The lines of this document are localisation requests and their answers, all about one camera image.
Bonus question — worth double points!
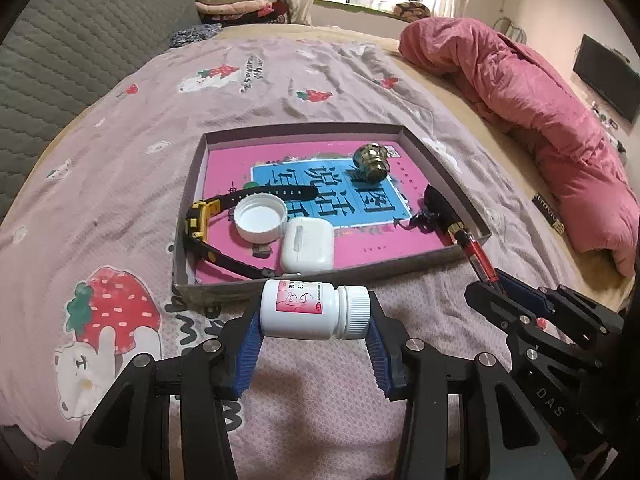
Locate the white pill bottle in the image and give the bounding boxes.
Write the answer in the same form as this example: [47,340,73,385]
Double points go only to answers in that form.
[259,280,371,340]

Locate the white earbuds case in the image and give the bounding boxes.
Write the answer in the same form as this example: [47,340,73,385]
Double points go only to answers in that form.
[280,217,335,273]

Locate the white bottle cap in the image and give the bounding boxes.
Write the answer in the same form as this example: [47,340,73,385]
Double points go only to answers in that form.
[233,193,288,245]

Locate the yellow black wristwatch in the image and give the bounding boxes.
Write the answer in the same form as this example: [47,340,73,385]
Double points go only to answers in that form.
[183,185,319,280]

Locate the black gold lipstick tube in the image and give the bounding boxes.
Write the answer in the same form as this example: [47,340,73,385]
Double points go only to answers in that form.
[423,184,463,244]

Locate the pink blue book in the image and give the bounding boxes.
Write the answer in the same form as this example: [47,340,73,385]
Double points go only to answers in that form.
[192,138,450,270]

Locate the brass metal knob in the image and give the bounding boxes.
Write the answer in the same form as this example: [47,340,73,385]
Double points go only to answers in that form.
[352,143,390,183]

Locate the pink strawberry print bedsheet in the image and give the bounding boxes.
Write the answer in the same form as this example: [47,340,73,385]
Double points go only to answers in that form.
[1,39,577,479]

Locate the pink crumpled quilt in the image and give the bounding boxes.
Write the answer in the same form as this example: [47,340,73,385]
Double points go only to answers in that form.
[399,18,639,276]

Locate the brown patterned cushion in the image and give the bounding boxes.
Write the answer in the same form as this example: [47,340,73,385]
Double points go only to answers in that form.
[393,1,432,23]

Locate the stack of folded clothes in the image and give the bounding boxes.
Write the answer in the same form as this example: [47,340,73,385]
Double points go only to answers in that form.
[195,0,290,26]

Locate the grey quilted headboard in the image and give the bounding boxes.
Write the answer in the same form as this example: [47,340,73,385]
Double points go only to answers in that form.
[1,0,198,212]

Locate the black wall television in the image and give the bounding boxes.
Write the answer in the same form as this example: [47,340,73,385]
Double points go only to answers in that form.
[573,35,640,124]

